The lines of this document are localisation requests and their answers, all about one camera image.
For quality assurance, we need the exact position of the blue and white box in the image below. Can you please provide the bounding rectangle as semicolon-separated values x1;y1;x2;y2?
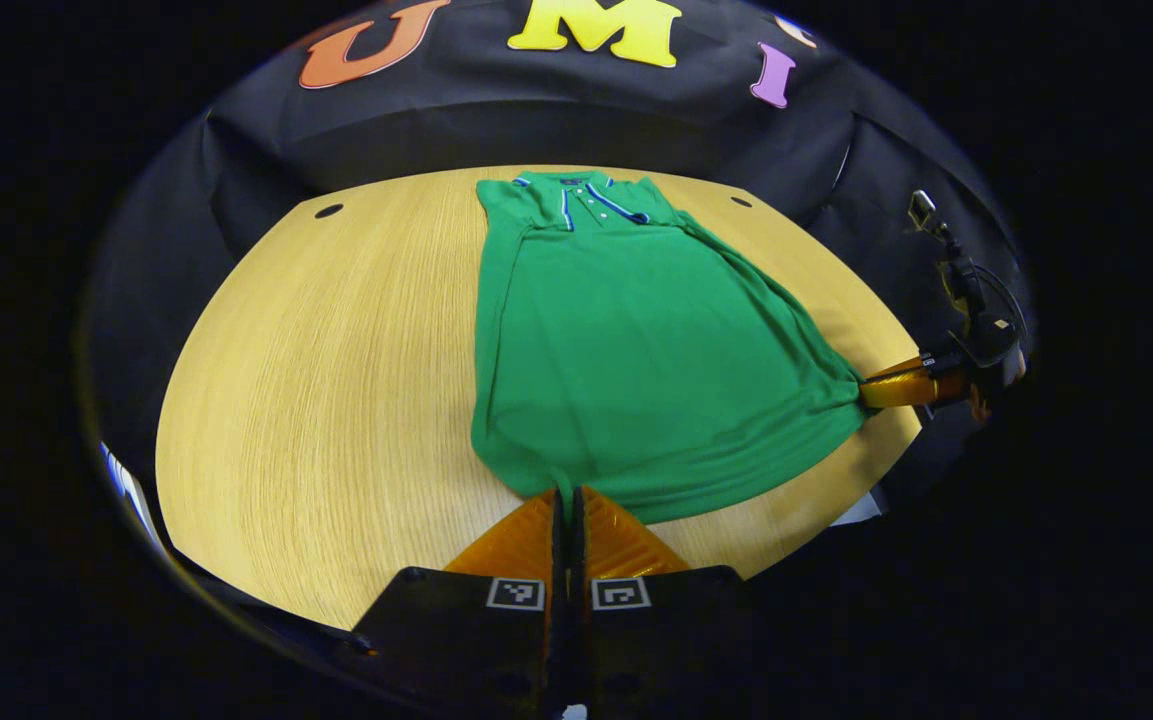
101;445;163;547

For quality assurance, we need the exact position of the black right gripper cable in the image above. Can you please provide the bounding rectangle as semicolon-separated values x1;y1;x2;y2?
976;262;1029;341

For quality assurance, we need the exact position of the white sheet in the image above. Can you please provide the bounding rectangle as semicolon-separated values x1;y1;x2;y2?
831;487;884;527

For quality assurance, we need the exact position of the green T-shirt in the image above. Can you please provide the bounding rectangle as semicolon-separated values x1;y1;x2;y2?
471;170;872;526

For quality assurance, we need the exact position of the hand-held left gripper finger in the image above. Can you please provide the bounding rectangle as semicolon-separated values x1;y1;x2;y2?
571;487;752;716
351;488;567;716

